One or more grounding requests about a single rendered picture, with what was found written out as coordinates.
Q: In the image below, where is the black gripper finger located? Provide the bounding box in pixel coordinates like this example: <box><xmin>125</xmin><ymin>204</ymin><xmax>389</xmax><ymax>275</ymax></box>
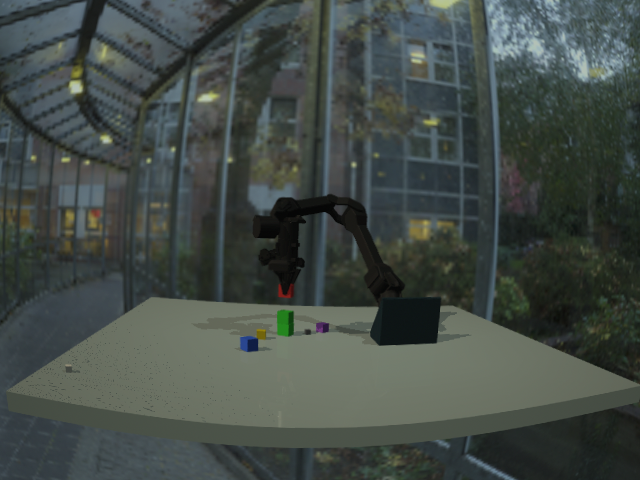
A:
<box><xmin>290</xmin><ymin>269</ymin><xmax>301</xmax><ymax>285</ymax></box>
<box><xmin>273</xmin><ymin>271</ymin><xmax>295</xmax><ymax>295</ymax></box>

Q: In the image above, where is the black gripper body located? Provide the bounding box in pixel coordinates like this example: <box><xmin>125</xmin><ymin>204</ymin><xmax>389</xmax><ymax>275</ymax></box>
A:
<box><xmin>269</xmin><ymin>239</ymin><xmax>305</xmax><ymax>272</ymax></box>

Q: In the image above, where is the red block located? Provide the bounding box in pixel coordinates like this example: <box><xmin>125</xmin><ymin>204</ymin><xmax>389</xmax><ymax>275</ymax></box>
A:
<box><xmin>279</xmin><ymin>284</ymin><xmax>294</xmax><ymax>298</ymax></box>

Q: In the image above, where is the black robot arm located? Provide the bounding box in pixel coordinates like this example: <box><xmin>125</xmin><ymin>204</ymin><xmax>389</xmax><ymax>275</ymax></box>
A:
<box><xmin>252</xmin><ymin>194</ymin><xmax>405</xmax><ymax>308</ymax></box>

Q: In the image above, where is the blue block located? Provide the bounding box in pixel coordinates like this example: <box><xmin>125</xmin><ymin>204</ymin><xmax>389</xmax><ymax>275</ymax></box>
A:
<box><xmin>240</xmin><ymin>336</ymin><xmax>258</xmax><ymax>352</ymax></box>

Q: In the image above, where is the green block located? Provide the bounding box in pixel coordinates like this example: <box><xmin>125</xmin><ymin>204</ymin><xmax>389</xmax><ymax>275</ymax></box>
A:
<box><xmin>277</xmin><ymin>310</ymin><xmax>294</xmax><ymax>325</ymax></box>
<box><xmin>277</xmin><ymin>323</ymin><xmax>294</xmax><ymax>337</ymax></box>

